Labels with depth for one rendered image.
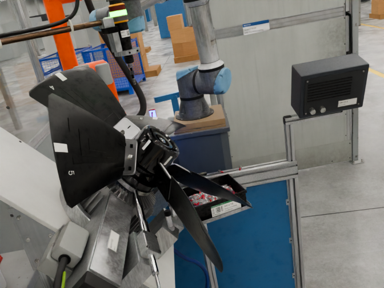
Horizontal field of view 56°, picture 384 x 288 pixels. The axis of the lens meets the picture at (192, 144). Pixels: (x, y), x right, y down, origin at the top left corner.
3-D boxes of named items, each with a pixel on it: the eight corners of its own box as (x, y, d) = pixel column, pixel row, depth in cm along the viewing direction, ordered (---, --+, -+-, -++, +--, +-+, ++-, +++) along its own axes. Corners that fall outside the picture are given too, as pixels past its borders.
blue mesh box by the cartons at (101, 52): (92, 100, 737) (79, 52, 701) (110, 85, 853) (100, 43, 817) (133, 94, 725) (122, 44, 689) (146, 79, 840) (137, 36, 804)
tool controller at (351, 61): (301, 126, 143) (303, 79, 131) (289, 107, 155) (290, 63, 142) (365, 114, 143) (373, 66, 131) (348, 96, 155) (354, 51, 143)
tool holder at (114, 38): (116, 58, 92) (106, 18, 88) (103, 58, 97) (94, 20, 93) (145, 51, 97) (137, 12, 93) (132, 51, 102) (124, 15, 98)
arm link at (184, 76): (188, 91, 180) (184, 64, 175) (211, 91, 172) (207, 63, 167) (174, 98, 171) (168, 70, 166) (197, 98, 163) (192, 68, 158)
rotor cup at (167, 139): (154, 200, 95) (185, 165, 92) (108, 169, 91) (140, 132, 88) (155, 176, 109) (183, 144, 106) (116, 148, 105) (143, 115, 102)
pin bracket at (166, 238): (142, 247, 103) (162, 226, 101) (145, 238, 109) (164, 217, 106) (158, 259, 104) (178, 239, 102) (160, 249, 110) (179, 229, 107)
